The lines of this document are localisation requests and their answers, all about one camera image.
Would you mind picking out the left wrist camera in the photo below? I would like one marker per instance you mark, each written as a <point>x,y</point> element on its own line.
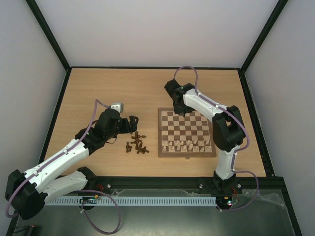
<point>118,106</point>

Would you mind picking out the wooden chessboard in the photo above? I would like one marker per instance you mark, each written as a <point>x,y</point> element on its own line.
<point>192,129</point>

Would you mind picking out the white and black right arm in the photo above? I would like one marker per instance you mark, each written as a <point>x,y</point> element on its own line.
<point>227,127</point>

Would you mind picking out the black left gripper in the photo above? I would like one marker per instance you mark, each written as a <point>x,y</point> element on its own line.
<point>133,125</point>

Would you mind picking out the light blue cable duct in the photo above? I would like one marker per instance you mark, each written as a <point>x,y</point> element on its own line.
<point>136,201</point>

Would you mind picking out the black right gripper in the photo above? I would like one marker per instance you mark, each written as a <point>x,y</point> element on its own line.
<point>180,109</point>

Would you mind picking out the pile of dark chess pieces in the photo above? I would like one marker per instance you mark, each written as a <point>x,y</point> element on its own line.
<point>137,144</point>

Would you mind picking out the black enclosure frame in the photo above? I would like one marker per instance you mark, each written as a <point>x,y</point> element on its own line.
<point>270,181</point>

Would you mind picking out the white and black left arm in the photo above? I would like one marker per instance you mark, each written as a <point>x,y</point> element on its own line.
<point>28,192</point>

